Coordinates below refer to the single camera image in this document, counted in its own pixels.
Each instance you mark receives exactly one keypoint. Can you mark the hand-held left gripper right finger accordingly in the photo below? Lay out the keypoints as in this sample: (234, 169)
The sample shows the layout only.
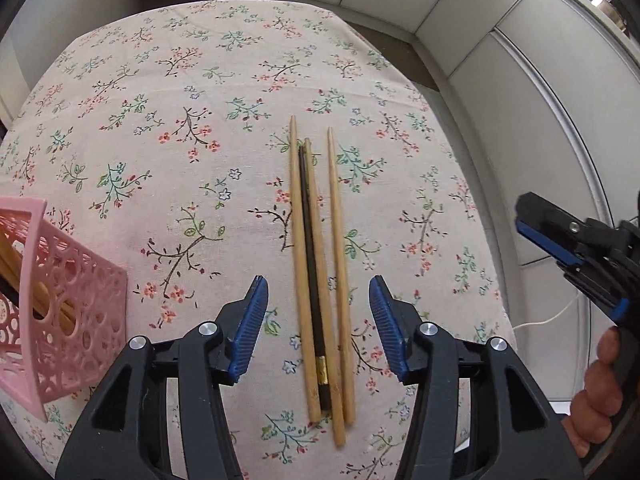
(390, 330)

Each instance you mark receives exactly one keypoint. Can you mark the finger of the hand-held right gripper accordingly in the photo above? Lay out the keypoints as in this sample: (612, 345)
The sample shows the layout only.
(545, 220)
(597, 292)

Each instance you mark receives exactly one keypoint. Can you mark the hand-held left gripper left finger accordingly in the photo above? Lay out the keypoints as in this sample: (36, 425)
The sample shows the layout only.
(247, 330)

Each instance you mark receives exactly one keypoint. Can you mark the light bamboo chopstick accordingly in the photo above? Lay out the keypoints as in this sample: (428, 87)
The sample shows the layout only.
(299, 260)
(338, 425)
(339, 270)

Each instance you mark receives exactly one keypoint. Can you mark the dark chopstick gold band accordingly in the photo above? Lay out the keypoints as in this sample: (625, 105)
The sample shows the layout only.
(312, 270)

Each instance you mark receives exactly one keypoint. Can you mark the pink perforated chopstick holder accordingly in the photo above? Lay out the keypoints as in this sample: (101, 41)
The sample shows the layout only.
(75, 310)

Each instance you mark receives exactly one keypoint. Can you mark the bunch of bamboo chopsticks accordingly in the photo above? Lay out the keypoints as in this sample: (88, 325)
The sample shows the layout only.
(12, 260)

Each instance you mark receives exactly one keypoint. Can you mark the person's right hand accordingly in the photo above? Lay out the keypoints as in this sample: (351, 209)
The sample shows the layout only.
(597, 390)

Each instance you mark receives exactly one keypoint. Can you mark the white cabinet drawer front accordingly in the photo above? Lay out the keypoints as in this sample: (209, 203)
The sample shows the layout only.
(575, 60)
(500, 135)

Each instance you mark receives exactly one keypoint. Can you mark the floral tablecloth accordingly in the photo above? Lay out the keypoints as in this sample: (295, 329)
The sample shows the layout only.
(175, 185)

